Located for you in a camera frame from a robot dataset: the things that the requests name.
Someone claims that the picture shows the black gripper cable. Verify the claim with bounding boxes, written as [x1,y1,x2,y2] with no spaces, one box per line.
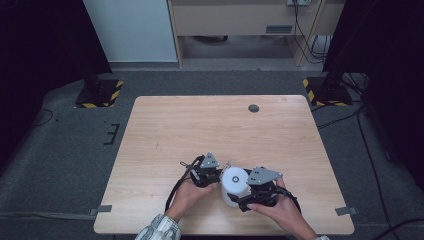
[164,156,201,214]
[274,185,303,214]

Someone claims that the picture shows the person's right hand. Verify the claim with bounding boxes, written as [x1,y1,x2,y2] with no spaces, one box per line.
[247,177,304,233]

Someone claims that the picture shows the long black floor cable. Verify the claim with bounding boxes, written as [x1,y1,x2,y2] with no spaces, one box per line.
[316,105,394,240]

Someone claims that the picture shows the wooden desk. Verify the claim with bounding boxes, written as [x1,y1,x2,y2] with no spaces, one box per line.
[167,0,346,68]

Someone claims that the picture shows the white cabinet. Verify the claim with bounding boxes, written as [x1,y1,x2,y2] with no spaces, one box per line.
[82,0,178,63]

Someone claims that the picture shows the bundle of black desk cables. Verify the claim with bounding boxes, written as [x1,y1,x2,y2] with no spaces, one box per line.
[292,0,333,65]

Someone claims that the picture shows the thin black floor cable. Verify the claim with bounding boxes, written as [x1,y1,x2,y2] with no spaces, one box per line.
[32,108,55,128]

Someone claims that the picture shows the white cylindrical container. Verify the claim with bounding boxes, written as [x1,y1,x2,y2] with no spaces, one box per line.
[219,166,252,208]

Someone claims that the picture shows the person's left hand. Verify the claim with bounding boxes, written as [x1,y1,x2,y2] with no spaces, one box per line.
[165,179,218,222]

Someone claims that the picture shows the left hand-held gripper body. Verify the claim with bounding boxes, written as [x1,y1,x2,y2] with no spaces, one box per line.
[189,151,223,190]

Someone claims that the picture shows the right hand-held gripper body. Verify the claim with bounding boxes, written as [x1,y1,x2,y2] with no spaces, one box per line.
[246,166,284,208]

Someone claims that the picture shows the grey tape piece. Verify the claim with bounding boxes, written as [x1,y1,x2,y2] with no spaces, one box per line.
[334,206,358,217]
[89,204,113,217]

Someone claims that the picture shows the dark curtain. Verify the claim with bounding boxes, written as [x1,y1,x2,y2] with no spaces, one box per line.
[322,0,424,191]
[0,0,113,168]

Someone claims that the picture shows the black stand with striped base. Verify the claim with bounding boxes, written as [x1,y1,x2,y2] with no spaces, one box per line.
[74,59,124,109]
[302,59,354,108]

